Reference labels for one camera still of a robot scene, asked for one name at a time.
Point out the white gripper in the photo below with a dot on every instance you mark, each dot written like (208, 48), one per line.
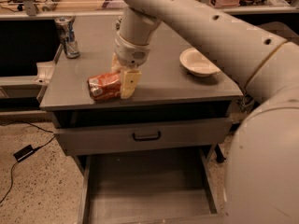
(130, 54)

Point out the orange coke can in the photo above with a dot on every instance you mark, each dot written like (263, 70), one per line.
(105, 86)

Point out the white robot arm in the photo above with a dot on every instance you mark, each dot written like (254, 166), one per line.
(262, 174)

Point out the blue silver soda can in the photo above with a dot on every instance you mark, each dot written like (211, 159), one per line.
(64, 26)

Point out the closed grey top drawer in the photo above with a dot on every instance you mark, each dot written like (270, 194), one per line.
(118, 138)

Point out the grey drawer cabinet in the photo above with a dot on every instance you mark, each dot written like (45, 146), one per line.
(166, 92)

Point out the open grey middle drawer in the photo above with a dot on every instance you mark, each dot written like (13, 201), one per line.
(167, 186)

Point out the white bowl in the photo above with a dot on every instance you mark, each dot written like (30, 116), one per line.
(197, 64)

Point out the black power adapter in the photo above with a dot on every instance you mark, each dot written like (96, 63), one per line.
(23, 153)

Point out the black drawer handle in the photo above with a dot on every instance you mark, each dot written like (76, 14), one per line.
(146, 137)

